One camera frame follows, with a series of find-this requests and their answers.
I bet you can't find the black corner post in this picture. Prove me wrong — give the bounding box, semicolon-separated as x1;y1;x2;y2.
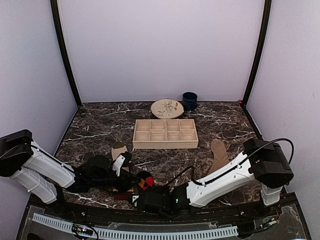
50;0;82;108
242;0;272;106

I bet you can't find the dark blue mug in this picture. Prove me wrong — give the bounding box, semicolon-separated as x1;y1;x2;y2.
182;92;198;112

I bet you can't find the right black corner post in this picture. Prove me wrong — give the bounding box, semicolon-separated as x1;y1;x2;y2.
242;0;272;106

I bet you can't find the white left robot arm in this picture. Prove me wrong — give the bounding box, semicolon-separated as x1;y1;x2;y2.
0;129;136;218

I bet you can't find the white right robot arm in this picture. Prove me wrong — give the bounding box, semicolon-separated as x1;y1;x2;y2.
131;138;294;219

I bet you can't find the beige striped sock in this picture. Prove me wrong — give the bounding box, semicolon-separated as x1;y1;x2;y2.
110;141;136;201

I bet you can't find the patterned ceramic plate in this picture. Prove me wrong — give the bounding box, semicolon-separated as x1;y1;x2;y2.
150;98;184;120

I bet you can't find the tan plain sock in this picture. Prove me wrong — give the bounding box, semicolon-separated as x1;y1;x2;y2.
208;140;230;174

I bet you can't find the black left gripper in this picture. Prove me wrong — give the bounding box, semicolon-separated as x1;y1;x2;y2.
89;168;141;193

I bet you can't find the white slotted cable duct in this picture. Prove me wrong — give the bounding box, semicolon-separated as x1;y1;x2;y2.
32;213;239;240

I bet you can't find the wooden compartment tray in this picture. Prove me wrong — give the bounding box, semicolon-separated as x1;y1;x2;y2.
132;119;199;150

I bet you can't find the left black corner post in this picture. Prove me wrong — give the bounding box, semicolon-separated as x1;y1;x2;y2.
50;0;82;108

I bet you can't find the black argyle sock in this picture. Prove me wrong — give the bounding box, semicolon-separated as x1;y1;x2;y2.
136;171;155;192

